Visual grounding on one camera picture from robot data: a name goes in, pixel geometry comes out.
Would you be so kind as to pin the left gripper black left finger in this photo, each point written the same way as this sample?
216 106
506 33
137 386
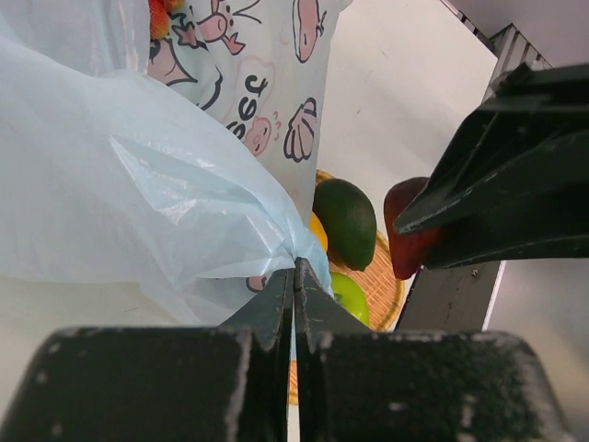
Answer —
223 383

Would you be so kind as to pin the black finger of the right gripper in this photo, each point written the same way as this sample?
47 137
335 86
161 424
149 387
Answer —
511 185

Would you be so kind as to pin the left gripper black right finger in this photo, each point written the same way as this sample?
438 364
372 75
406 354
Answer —
355 384

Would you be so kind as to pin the light green fake fruit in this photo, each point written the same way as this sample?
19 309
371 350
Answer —
351 296

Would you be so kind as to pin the yellow fake lemon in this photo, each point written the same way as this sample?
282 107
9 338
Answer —
318 230

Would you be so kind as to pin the blue plastic bag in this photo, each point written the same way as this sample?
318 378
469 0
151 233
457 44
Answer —
186 165

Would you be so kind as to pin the fake strawberries cluster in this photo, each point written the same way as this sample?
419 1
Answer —
159 16

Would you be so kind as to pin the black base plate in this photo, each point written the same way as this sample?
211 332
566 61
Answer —
453 300

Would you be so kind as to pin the aluminium frame rail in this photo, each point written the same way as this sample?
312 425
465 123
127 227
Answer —
509 45

